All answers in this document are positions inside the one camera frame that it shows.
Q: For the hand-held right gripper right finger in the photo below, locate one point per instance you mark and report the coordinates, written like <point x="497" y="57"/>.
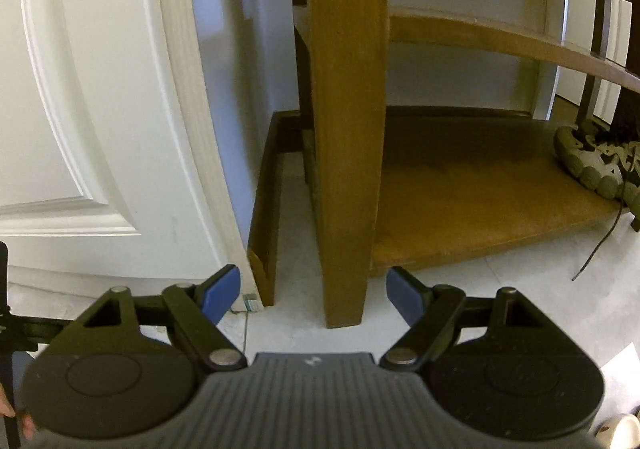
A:
<point x="405" y="296"/>

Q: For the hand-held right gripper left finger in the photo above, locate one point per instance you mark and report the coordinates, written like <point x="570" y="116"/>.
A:
<point x="220" y="291"/>

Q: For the wooden shoe rack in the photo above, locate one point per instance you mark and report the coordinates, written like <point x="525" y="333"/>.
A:
<point x="345" y="129"/>

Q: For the white sneaker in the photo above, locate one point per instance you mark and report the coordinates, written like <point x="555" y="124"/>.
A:
<point x="622" y="431"/>

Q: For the person's left hand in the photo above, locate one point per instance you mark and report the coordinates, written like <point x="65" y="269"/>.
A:
<point x="6" y="410"/>

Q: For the small white door stopper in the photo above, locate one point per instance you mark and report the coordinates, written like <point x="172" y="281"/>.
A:
<point x="251" y="303"/>

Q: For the grey camouflage sneaker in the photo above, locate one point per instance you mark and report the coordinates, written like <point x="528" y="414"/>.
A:
<point x="595" y="159"/>

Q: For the white panelled door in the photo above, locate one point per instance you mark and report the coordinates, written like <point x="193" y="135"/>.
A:
<point x="90" y="79"/>

